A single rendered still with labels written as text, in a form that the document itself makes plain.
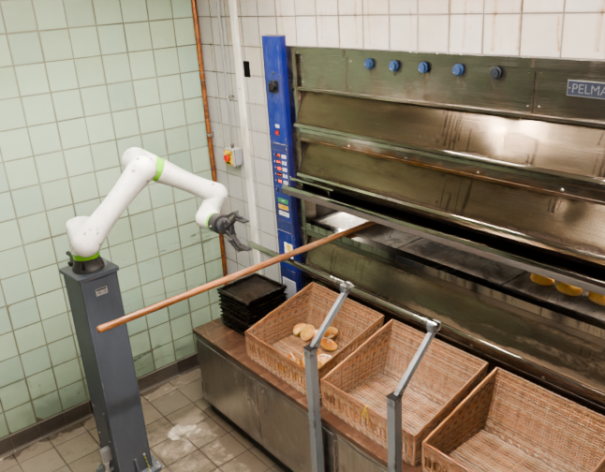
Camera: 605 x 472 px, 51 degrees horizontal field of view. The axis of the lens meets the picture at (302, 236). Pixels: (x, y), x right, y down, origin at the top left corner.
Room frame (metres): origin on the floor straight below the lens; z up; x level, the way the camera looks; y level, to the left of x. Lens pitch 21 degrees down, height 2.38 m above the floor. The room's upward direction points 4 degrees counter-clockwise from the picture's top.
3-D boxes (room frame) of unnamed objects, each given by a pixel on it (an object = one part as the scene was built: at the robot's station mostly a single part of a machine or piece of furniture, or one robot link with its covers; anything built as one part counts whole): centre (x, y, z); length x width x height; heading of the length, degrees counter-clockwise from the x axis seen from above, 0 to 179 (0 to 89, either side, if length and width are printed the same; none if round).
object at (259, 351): (2.83, -0.02, 0.72); 0.56 x 0.49 x 0.28; 38
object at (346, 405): (2.36, -0.39, 0.72); 0.56 x 0.49 x 0.28; 38
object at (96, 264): (2.82, 1.05, 1.23); 0.26 x 0.15 x 0.06; 42
